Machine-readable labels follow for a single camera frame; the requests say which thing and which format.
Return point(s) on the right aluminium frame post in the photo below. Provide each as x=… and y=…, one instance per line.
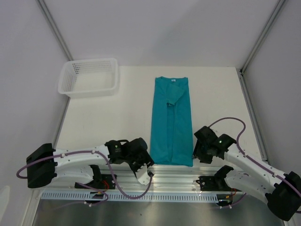
x=263, y=34

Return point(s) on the left aluminium frame post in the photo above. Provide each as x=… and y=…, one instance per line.
x=54, y=29

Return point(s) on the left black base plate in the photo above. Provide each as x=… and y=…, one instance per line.
x=105, y=183

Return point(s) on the aluminium mounting rail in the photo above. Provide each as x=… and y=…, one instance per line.
x=165, y=178

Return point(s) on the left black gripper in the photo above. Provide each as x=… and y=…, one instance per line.
x=146, y=158

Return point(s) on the right aluminium side rail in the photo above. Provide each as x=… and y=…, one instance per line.
x=256, y=128

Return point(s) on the aluminium frame post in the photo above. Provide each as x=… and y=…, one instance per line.
x=54, y=29
x=263, y=34

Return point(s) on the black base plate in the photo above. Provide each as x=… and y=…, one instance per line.
x=212, y=183
x=105, y=183

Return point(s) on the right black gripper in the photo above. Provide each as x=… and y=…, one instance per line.
x=197, y=153

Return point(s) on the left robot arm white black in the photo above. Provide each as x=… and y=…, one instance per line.
x=47, y=166

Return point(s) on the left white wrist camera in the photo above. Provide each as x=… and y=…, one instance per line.
x=143, y=175

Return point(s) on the white slotted cable duct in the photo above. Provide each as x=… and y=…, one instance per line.
x=118, y=196

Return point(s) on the white perforated plastic basket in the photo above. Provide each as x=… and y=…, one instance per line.
x=89, y=78

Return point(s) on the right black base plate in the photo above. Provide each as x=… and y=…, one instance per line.
x=212, y=183

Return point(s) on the teal t shirt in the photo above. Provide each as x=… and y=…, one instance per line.
x=171, y=138

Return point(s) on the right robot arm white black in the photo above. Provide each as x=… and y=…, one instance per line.
x=280, y=191

